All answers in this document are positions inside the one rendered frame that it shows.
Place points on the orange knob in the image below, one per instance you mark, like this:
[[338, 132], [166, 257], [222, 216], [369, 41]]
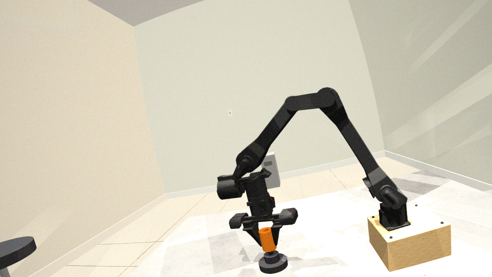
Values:
[[266, 238]]

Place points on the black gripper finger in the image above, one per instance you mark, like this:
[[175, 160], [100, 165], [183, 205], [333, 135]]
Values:
[[253, 232], [275, 233]]

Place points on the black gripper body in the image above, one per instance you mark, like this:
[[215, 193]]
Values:
[[261, 211]]

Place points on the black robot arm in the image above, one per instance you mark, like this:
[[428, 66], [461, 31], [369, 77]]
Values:
[[393, 209]]

